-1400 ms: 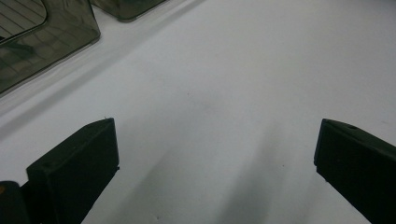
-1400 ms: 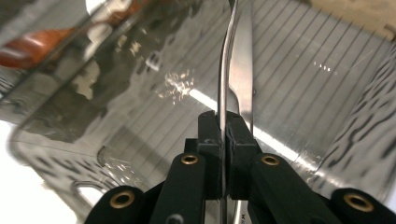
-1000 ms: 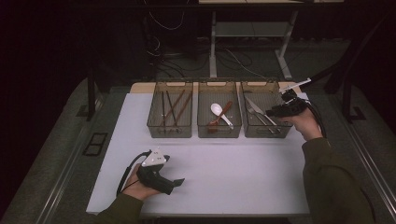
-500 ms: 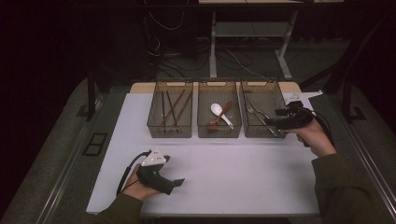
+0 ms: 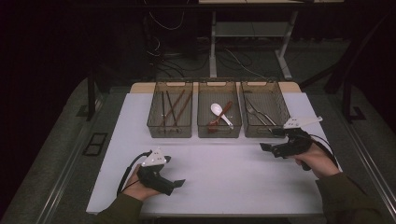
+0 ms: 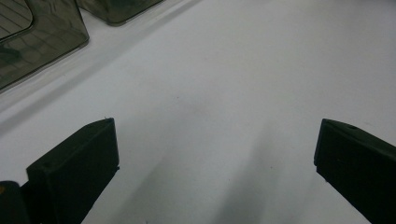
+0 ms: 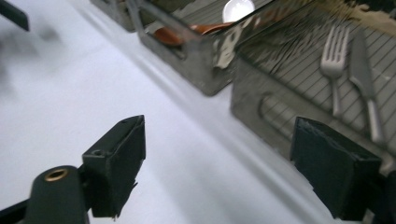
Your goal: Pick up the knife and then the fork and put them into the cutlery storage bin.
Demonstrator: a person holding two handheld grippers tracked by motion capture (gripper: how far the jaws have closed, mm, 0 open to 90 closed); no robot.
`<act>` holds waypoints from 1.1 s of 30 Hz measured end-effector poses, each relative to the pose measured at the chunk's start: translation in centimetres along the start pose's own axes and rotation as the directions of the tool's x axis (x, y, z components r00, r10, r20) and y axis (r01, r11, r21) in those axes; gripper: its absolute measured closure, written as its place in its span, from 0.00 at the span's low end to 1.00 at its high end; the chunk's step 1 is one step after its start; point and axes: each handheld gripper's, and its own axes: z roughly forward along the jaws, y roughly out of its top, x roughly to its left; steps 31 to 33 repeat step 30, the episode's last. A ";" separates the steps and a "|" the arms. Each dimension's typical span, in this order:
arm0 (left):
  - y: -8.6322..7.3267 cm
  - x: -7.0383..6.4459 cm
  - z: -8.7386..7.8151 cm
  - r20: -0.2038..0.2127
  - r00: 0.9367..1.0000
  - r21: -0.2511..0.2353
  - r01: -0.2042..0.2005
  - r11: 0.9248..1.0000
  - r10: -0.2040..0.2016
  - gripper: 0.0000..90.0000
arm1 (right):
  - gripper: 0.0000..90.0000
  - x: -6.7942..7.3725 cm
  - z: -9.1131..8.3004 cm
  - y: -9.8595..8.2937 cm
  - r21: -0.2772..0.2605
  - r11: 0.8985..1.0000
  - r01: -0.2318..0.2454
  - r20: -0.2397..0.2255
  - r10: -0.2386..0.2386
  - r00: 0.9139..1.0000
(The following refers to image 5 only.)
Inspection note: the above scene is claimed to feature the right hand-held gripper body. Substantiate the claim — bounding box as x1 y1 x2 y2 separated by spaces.
271 116 324 160

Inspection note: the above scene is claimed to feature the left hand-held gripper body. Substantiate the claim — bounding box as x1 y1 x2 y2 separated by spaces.
137 147 176 197

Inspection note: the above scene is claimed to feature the steel table knife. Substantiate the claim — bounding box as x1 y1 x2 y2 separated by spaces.
246 96 278 127

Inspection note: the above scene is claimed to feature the steel fork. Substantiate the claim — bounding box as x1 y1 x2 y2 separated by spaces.
247 105 275 133

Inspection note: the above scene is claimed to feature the clear grey plastic bin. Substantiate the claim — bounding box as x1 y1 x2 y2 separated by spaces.
196 81 243 139
240 80 294 139
147 81 194 139

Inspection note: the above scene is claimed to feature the wooden spoon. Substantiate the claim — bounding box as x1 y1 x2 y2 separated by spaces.
207 100 233 134

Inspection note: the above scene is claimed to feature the white ceramic spoon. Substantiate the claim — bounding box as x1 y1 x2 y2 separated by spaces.
210 103 234 131

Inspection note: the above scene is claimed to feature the person's right hand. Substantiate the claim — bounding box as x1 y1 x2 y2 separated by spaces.
292 144 342 180

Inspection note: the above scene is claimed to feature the person's left hand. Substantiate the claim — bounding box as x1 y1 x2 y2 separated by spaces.
123 166 162 203

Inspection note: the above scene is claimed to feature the white table cover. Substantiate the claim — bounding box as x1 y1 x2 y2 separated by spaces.
86 91 344 217

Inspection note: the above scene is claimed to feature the black metal stand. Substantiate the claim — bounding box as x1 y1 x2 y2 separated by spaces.
76 69 106 122
300 12 395 124

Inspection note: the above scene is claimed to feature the right hand-held gripper cable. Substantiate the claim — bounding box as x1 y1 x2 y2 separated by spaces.
307 133 340 169

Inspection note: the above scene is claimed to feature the white floor cable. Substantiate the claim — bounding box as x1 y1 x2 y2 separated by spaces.
223 47 267 79

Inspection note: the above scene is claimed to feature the metal floor rail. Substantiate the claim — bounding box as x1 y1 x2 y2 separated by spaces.
339 115 396 214
36 96 106 224

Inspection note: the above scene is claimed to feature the tangle of black floor cables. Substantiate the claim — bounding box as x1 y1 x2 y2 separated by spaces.
144 31 272 80

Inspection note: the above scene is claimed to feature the white metal desk frame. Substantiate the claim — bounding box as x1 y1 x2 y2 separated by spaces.
198 0 345 81

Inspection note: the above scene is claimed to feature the hanging light cable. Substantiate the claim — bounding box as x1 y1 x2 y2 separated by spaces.
143 0 185 32

